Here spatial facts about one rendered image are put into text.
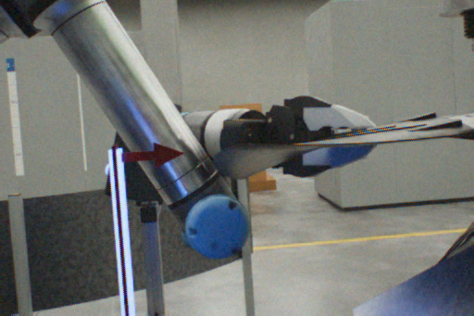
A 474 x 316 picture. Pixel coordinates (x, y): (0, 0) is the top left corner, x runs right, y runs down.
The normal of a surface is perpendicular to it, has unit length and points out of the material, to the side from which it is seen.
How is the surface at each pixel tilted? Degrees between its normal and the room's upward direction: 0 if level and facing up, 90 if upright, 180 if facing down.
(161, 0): 90
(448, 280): 55
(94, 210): 90
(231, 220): 90
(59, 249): 90
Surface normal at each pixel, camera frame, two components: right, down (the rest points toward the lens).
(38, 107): 0.08, 0.05
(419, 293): -0.66, -0.50
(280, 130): -0.75, -0.02
